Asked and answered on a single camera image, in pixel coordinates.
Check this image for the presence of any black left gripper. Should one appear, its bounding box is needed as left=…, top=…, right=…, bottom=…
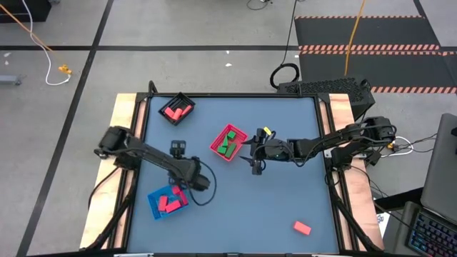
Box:
left=170, top=140, right=211, bottom=193

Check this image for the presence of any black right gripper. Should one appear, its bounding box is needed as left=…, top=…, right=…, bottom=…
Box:
left=238, top=128, right=279, bottom=176

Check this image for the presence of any long green block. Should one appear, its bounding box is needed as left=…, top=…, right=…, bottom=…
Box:
left=224, top=142, right=238, bottom=159

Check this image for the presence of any red plastic basket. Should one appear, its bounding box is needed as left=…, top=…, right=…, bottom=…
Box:
left=209, top=123, right=249, bottom=163

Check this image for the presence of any blue plastic basket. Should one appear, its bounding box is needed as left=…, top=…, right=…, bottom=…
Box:
left=147, top=183, right=190, bottom=221

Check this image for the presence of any black plastic basket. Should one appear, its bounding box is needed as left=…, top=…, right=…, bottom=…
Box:
left=159, top=91, right=196, bottom=126

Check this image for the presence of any black orange-striped floor mat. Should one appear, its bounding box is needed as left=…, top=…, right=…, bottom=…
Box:
left=298, top=50, right=457, bottom=95
left=293, top=15, right=442, bottom=51

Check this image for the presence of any white printed label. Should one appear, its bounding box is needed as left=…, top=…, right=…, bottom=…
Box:
left=374, top=212, right=393, bottom=239

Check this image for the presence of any grey laptop with RGB keyboard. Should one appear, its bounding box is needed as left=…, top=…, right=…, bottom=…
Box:
left=392, top=113, right=457, bottom=257

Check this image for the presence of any grey power strip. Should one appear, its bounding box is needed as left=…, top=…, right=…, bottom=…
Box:
left=0, top=74, right=21, bottom=86

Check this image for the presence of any black floor box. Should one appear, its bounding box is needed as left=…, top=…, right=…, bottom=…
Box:
left=0, top=0, right=52, bottom=24

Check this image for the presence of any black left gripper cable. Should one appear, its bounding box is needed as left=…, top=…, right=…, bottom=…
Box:
left=185, top=158, right=218, bottom=207

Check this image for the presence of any black metal table frame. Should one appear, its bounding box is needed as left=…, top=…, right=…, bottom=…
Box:
left=79, top=80, right=386, bottom=256

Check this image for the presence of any black hanging cable with coil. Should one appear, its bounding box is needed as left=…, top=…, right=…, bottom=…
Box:
left=269, top=0, right=301, bottom=90

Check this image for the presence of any black floor cable loop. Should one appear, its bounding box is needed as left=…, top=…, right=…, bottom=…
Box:
left=246, top=0, right=274, bottom=11

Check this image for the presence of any yellow hanging cable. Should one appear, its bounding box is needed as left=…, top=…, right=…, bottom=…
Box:
left=343, top=0, right=368, bottom=76

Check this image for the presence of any white arm base cable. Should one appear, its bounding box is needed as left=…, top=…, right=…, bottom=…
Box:
left=391, top=135, right=416, bottom=158

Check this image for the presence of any white floor cable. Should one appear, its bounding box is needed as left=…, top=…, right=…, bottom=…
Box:
left=20, top=0, right=72, bottom=87

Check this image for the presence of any orange floor cable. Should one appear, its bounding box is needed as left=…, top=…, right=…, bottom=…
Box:
left=0, top=2, right=65, bottom=69

